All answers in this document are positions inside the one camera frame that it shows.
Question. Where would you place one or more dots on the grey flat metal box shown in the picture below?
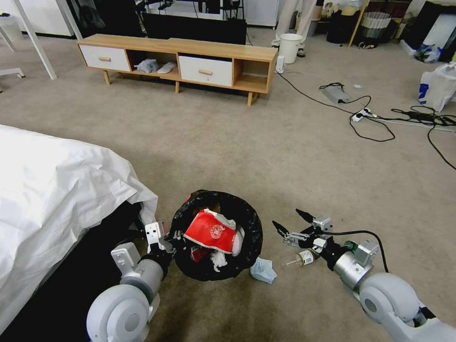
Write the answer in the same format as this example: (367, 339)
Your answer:
(336, 94)

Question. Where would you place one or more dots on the long white power strip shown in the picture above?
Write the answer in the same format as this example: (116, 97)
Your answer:
(399, 122)

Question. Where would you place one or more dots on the small red wrapper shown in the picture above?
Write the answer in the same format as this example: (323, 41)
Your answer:
(198, 254)

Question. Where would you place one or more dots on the small white power strip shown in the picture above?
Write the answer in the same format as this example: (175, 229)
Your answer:
(360, 114)

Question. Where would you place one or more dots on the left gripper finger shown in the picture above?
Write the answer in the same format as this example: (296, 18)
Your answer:
(175, 235)
(167, 246)

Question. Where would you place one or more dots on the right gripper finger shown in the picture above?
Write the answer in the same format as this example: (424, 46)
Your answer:
(295, 238)
(322, 223)

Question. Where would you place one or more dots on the red paper food box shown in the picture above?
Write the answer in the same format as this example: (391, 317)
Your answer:
(210, 231)

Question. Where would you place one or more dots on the crumpled white tissue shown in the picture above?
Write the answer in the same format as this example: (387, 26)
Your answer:
(219, 259)

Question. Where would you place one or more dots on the small glass bottle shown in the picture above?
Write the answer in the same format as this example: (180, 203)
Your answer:
(304, 258)

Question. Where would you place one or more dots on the white bag with blue print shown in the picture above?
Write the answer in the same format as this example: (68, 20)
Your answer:
(436, 87)

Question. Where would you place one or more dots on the blue face mask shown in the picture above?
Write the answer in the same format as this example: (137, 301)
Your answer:
(263, 270)

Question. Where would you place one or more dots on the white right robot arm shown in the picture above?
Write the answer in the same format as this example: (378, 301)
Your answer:
(388, 303)

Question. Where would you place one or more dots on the white slipper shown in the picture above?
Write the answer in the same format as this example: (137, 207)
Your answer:
(167, 67)

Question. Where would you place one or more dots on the black power brick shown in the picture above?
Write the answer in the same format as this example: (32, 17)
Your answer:
(415, 115)

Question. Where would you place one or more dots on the wooden stick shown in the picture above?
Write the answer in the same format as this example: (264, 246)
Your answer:
(358, 23)

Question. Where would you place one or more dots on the white stand foot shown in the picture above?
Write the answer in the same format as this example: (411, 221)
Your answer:
(10, 72)

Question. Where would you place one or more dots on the person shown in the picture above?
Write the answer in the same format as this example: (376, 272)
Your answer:
(285, 21)

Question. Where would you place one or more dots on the black television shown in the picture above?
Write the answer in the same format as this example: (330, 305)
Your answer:
(192, 28)

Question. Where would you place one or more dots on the wooden tv cabinet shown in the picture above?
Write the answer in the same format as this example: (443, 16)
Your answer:
(185, 50)

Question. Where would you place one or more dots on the trash bin with black bag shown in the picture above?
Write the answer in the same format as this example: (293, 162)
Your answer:
(249, 221)

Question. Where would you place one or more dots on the crumpled clear plastic bag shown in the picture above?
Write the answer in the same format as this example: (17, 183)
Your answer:
(148, 66)

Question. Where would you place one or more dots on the white paper cup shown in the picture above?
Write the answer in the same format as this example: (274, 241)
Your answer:
(238, 244)

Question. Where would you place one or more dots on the white plastic bucket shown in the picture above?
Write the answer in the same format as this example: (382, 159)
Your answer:
(290, 48)

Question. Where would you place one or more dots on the white table frame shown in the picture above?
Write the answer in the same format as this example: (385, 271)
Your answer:
(39, 42)

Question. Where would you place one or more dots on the white pleated basket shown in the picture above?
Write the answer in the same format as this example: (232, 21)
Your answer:
(376, 25)

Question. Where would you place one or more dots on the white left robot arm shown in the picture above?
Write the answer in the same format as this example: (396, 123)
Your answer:
(121, 313)

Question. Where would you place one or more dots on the bed with white sheet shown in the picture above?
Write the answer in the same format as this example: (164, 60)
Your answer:
(53, 192)

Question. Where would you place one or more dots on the black bag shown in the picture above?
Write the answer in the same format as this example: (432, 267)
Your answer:
(342, 28)

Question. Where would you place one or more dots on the white cabinet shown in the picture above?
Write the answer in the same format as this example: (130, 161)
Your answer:
(262, 12)

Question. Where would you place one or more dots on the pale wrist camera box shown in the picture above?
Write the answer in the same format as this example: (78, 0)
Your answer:
(319, 245)
(155, 232)

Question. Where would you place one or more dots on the blue patterned plastic bag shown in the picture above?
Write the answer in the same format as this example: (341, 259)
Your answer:
(427, 53)

